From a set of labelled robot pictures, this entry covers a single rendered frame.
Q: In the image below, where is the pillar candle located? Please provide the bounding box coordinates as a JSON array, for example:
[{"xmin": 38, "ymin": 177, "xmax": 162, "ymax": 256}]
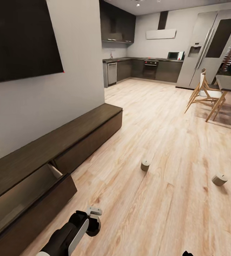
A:
[
  {"xmin": 212, "ymin": 173, "xmax": 228, "ymax": 186},
  {"xmin": 86, "ymin": 214, "xmax": 101, "ymax": 236},
  {"xmin": 141, "ymin": 159, "xmax": 150, "ymax": 171}
]

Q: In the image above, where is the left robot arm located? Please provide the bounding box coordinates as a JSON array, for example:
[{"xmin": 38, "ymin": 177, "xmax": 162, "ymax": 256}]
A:
[{"xmin": 36, "ymin": 206, "xmax": 103, "ymax": 256}]

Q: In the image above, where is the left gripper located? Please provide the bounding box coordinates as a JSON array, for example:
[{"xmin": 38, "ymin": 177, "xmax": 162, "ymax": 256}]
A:
[{"xmin": 87, "ymin": 216, "xmax": 99, "ymax": 232}]

